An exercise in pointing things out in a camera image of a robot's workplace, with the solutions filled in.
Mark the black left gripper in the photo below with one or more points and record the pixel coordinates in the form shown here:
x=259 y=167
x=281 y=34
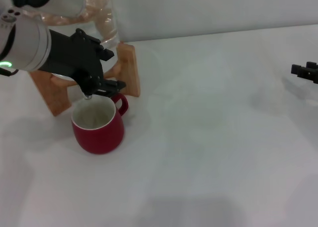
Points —
x=72 y=55

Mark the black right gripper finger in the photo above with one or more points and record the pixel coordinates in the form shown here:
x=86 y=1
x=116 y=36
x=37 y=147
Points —
x=304 y=74
x=312 y=65

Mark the chrome faucet with lever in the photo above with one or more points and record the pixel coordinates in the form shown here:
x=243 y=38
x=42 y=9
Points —
x=87 y=97

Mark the red cup with white inside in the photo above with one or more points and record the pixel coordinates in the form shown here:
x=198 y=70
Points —
x=99 y=137

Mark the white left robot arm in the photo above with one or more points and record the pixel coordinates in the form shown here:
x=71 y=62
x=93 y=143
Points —
x=24 y=43

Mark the wooden dispenser stand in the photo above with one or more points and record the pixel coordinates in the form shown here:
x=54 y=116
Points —
x=129 y=68

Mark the clear glass water dispenser jar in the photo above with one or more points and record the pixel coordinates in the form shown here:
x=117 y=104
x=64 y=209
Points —
x=106 y=21

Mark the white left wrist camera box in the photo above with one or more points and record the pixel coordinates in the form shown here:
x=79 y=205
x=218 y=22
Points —
x=59 y=1

